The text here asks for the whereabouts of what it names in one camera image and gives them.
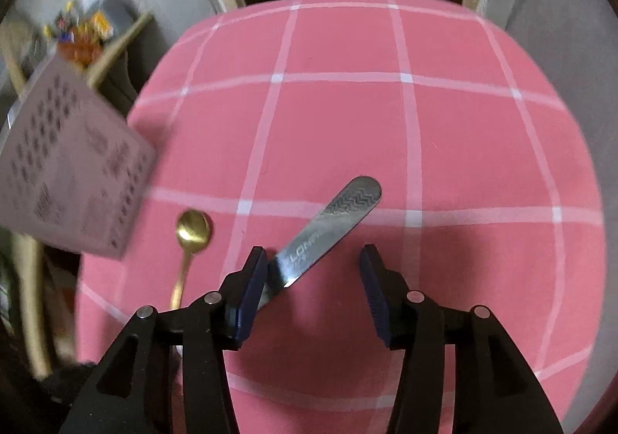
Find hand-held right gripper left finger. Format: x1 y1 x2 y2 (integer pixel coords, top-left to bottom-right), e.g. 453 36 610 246
58 245 270 434

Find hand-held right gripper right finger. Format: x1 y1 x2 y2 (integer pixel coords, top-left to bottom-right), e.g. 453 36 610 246
358 243 565 434

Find small gold spoon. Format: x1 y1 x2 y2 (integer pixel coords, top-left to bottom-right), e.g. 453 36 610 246
169 209 214 312

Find steel table knife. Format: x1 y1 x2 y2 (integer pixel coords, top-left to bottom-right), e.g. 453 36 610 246
257 175 382 310

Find perforated metal utensil holder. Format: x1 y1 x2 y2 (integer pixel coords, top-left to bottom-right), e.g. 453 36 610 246
0 56 158 261

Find pink plaid cloth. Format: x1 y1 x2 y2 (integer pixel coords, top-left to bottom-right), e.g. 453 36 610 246
75 0 606 434

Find wooden stick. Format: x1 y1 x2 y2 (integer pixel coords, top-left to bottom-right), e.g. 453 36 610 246
12 235 53 378

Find red snack bag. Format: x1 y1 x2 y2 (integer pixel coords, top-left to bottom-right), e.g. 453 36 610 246
57 35 105 68

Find yellow seasoning boxes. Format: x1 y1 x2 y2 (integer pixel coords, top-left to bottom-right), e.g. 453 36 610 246
77 9 115 41

